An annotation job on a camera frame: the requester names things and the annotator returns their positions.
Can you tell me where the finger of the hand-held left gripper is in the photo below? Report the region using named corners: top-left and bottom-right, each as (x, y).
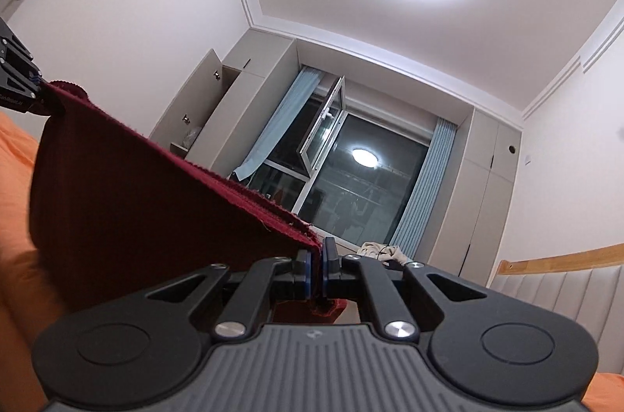
top-left (34, 83), bottom-right (66, 119)

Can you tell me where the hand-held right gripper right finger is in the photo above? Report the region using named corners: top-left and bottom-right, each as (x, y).
top-left (319, 236), bottom-right (488, 339)

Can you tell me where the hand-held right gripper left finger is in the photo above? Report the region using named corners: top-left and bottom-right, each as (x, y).
top-left (146, 249), bottom-right (313, 339)

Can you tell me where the dark red sweater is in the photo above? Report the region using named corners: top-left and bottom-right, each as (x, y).
top-left (28, 79), bottom-right (349, 326)

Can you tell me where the white garment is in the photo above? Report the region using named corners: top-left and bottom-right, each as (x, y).
top-left (356, 241), bottom-right (408, 266)

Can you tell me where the large window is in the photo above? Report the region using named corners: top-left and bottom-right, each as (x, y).
top-left (248, 110), bottom-right (434, 247)

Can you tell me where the orange bed sheet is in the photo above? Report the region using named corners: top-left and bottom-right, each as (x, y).
top-left (0, 110), bottom-right (624, 412)

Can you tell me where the light blue curtain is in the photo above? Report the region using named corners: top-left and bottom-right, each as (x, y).
top-left (390, 117), bottom-right (456, 259)
top-left (233, 66), bottom-right (325, 183)

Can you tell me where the open window sash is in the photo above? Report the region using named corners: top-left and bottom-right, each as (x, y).
top-left (298, 75), bottom-right (348, 173)

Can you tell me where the grey closed wardrobe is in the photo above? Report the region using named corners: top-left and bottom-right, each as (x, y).
top-left (429, 108), bottom-right (523, 288)

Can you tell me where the grey wardrobe with open door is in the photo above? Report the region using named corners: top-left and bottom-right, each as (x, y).
top-left (149, 39), bottom-right (298, 179)

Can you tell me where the grey padded headboard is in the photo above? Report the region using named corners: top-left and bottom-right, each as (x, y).
top-left (487, 263), bottom-right (624, 376)

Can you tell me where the wooden bed frame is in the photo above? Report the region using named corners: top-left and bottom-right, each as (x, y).
top-left (492, 243), bottom-right (624, 279)

